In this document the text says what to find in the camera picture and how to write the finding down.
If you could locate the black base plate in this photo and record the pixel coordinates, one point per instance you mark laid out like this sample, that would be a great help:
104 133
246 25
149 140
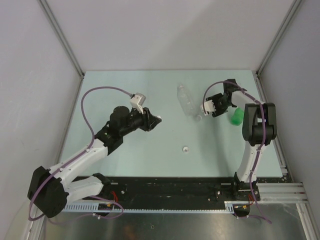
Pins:
172 191

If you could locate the green plastic bottle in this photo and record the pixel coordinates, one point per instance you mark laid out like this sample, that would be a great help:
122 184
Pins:
237 117

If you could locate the clear plastic bottle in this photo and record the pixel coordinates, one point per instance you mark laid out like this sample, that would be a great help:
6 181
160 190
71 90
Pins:
186 100
197 118

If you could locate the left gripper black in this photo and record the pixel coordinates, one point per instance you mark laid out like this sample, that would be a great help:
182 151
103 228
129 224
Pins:
148 121

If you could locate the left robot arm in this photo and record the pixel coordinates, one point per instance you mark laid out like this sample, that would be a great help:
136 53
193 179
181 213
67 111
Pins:
52 189

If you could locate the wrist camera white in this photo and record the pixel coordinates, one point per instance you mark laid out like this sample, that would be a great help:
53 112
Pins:
208 107
137 101

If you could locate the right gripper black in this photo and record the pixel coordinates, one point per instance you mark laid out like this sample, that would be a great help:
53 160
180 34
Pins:
218 112

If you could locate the white bottle cap left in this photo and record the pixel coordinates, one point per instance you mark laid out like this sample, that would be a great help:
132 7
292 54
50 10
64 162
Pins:
185 149

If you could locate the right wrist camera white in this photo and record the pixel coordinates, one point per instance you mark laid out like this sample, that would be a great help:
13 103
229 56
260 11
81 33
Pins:
208 107

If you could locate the aluminium corner post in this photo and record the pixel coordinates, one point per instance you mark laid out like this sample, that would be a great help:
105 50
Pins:
284 26
52 20

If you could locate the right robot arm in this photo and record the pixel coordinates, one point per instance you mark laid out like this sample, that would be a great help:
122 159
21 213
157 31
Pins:
259 128

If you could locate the right aluminium corner post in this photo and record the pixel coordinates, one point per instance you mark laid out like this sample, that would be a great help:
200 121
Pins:
284 26

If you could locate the grey slotted cable duct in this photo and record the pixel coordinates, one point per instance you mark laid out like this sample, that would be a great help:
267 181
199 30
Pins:
107 207

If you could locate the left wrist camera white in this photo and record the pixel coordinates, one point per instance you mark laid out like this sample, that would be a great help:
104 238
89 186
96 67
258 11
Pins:
137 101

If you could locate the left aluminium corner post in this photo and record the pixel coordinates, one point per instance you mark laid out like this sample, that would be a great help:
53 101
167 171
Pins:
52 20

